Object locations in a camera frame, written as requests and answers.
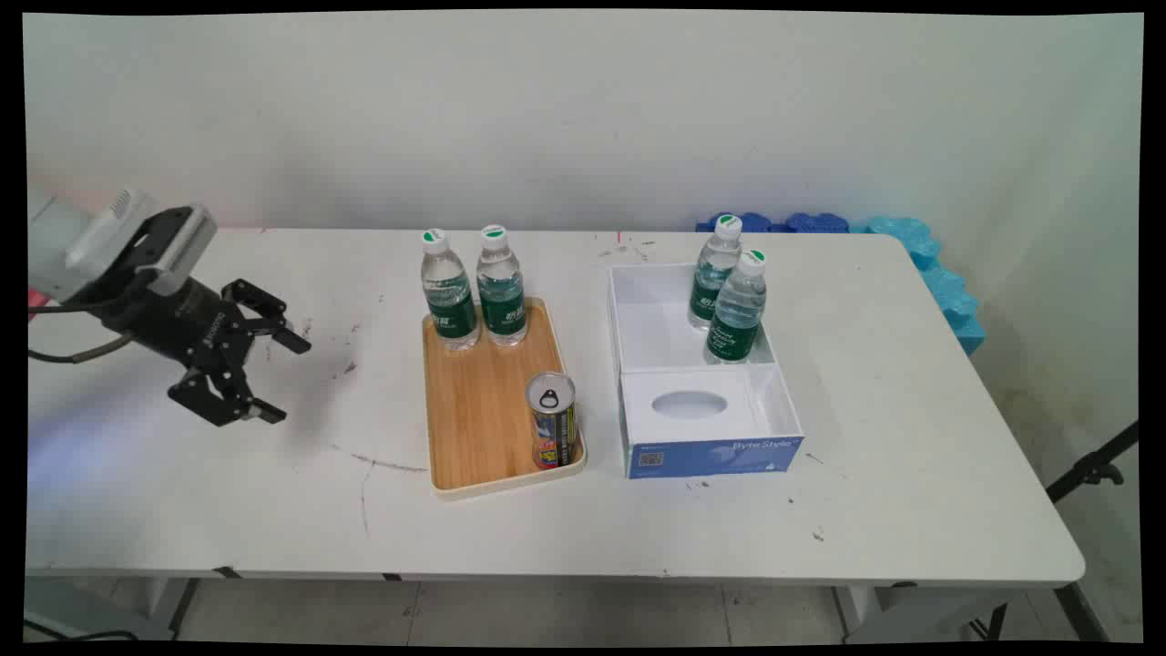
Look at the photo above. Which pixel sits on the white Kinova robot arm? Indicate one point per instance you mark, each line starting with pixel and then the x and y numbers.
pixel 64 241

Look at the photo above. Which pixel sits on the light blue foam mat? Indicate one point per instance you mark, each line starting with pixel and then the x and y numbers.
pixel 943 282

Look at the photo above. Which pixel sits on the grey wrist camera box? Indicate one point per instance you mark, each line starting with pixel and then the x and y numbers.
pixel 182 241

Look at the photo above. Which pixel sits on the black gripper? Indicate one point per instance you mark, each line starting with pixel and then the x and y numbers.
pixel 182 319

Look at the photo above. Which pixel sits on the white and blue cardboard box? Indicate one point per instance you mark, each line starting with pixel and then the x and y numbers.
pixel 706 456

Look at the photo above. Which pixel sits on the colourful drink can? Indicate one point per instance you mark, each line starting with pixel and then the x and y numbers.
pixel 552 428

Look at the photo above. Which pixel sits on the white table leg frame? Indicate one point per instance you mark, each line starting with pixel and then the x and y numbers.
pixel 911 610
pixel 100 606

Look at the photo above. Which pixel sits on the wooden tray with cream rim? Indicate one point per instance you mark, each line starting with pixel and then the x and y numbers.
pixel 478 410

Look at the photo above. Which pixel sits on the black tripod stand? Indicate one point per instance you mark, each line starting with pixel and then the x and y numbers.
pixel 1093 469

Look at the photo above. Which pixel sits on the pink box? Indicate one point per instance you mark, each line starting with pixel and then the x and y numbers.
pixel 35 301

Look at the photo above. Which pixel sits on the green label water bottle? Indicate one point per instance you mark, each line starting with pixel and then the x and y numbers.
pixel 709 287
pixel 451 301
pixel 736 319
pixel 501 296

